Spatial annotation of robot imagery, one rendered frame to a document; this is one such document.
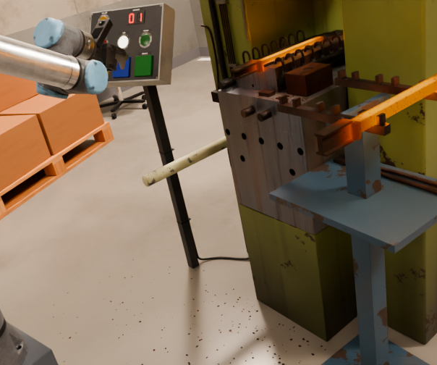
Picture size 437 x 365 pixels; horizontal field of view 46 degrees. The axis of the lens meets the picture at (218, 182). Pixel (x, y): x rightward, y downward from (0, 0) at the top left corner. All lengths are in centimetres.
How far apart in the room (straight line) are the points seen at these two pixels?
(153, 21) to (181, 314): 118
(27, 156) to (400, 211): 288
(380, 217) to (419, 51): 47
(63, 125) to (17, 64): 267
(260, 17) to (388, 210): 93
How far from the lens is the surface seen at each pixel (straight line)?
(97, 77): 144
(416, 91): 119
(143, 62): 192
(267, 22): 194
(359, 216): 125
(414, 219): 124
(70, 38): 158
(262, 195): 180
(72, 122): 404
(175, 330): 216
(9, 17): 509
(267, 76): 165
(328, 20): 207
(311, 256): 176
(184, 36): 647
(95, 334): 229
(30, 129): 376
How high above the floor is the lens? 141
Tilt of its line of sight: 26 degrees down
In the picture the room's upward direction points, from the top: 12 degrees counter-clockwise
